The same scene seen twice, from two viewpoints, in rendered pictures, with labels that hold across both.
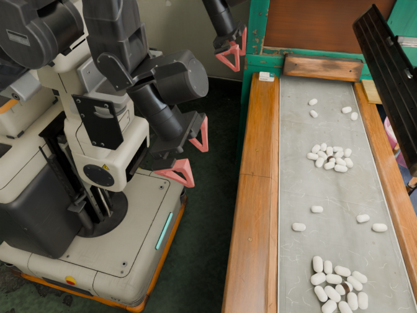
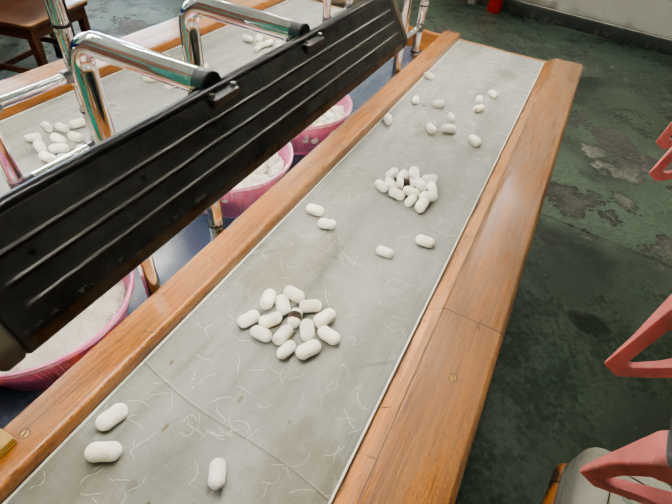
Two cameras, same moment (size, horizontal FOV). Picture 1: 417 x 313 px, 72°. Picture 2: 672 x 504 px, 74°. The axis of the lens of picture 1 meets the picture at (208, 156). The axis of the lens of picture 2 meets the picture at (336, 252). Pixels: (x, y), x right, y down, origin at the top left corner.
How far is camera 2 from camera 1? 1.04 m
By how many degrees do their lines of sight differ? 88
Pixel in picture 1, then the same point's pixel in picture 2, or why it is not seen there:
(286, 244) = (448, 235)
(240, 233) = (516, 248)
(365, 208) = (306, 237)
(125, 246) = not seen: outside the picture
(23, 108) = not seen: outside the picture
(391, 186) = (248, 234)
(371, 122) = (108, 365)
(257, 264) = (499, 216)
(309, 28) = not seen: outside the picture
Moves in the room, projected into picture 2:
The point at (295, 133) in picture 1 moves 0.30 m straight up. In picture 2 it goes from (317, 423) to (340, 254)
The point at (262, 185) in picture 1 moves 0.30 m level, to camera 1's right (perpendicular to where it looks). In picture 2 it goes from (465, 298) to (284, 245)
